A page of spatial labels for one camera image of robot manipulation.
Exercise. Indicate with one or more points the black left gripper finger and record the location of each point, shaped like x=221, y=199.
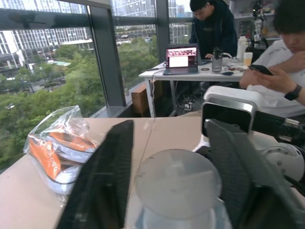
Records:
x=104, y=171

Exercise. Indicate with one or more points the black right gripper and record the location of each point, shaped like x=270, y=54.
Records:
x=276, y=128

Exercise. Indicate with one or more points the clear plastic bottle white cap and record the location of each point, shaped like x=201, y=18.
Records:
x=177, y=183

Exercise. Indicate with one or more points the black smartphone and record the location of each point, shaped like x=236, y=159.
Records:
x=261, y=69

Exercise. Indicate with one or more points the cup with orange drink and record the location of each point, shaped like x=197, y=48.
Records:
x=247, y=59

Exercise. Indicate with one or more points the bystander hand with watch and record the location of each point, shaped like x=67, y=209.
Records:
x=276, y=78

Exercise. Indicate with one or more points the orange canvas sneaker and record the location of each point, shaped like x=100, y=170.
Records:
x=71, y=143
x=45, y=159

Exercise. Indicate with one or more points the clear plastic zip bag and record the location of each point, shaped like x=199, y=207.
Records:
x=59, y=133

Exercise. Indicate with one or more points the brown wooden box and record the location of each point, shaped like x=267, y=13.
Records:
x=138, y=101

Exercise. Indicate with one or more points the black smartwatch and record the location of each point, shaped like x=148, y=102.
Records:
x=293, y=92

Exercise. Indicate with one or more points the white office table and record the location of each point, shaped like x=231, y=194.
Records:
x=190, y=76

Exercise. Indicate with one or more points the grey vase with plant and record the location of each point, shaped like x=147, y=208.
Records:
x=216, y=63

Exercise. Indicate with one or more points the grey laptop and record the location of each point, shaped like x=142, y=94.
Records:
x=204, y=62

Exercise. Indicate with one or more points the person in white shirt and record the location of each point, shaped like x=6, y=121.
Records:
x=276, y=57

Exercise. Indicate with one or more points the open laptop with lit screen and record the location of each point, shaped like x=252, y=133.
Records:
x=182, y=59

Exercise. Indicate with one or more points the person in dark hoodie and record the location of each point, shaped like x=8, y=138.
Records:
x=212, y=26

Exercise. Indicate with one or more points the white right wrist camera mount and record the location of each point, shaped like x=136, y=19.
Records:
x=233, y=97

